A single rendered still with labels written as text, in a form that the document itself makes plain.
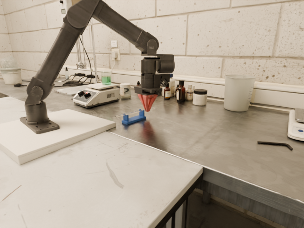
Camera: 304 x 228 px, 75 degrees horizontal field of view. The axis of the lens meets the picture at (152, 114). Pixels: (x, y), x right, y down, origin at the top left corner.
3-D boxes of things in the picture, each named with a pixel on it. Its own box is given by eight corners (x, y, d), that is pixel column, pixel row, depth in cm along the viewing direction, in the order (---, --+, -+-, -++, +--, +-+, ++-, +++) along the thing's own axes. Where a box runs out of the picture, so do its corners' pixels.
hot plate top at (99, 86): (99, 89, 95) (99, 87, 95) (85, 86, 103) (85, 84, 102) (118, 86, 104) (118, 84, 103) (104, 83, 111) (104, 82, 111)
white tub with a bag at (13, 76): (20, 84, 153) (14, 55, 146) (-1, 85, 149) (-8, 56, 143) (26, 82, 166) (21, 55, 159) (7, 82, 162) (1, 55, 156)
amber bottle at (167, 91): (162, 98, 111) (162, 83, 108) (167, 97, 113) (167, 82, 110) (166, 100, 108) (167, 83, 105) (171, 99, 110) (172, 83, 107)
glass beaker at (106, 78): (102, 86, 100) (100, 70, 97) (101, 84, 105) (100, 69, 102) (113, 86, 101) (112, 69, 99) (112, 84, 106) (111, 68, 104)
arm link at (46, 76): (46, 100, 70) (91, 18, 68) (43, 104, 64) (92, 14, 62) (27, 91, 68) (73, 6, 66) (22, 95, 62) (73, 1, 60)
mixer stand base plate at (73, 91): (70, 95, 117) (70, 93, 117) (53, 91, 129) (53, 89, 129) (109, 87, 140) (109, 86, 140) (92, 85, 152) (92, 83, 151)
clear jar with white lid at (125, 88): (128, 96, 116) (127, 82, 114) (133, 98, 111) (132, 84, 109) (118, 97, 113) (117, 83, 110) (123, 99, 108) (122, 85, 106)
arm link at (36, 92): (46, 82, 70) (28, 83, 68) (42, 86, 62) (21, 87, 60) (49, 100, 72) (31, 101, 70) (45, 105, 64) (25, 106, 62)
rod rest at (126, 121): (126, 125, 73) (126, 116, 71) (121, 122, 75) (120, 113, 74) (146, 118, 79) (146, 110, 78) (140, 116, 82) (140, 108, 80)
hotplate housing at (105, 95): (87, 109, 92) (85, 92, 89) (73, 104, 100) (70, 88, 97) (123, 100, 108) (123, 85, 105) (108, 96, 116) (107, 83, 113)
